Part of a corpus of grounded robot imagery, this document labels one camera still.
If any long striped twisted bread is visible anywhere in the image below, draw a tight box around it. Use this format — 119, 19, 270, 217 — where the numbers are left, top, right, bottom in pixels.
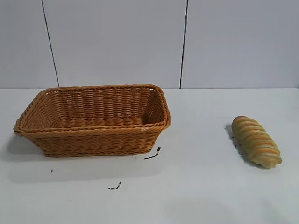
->
231, 115, 283, 168

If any brown woven wicker basket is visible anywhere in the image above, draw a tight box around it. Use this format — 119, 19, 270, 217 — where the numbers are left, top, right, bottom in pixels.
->
13, 84, 172, 158

